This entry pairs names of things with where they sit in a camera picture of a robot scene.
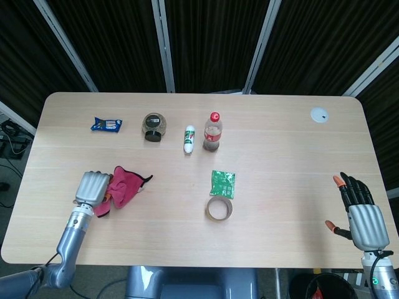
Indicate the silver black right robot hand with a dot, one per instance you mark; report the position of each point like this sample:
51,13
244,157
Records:
368,224

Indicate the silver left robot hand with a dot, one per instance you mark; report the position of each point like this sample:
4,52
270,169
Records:
92,188

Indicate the pink microfiber cloth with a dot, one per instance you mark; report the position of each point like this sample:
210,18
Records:
124,187

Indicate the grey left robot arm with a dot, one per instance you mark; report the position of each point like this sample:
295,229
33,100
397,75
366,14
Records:
70,243

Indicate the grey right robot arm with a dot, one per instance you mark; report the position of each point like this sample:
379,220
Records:
381,274

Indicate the blue Oreo cookie packet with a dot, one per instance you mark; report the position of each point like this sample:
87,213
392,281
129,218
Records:
106,125

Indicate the black trash bin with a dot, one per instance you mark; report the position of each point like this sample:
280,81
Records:
324,288

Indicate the glass jar with black lid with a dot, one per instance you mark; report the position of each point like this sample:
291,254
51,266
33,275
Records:
153,126

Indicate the black fabric partition panel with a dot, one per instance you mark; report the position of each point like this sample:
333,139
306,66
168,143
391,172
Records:
115,46
327,40
28,53
385,124
212,43

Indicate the white green-labelled small bottle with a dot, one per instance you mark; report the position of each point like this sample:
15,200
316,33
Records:
189,140

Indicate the yellow packing tape roll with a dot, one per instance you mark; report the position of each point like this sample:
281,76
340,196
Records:
219,219

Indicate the green snack packet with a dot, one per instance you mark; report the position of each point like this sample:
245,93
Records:
223,185

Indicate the cola bottle with red cap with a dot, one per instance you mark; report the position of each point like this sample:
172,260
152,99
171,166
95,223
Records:
213,134

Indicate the white partition post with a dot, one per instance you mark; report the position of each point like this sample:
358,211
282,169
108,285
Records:
165,53
262,50
374,67
15,116
68,50

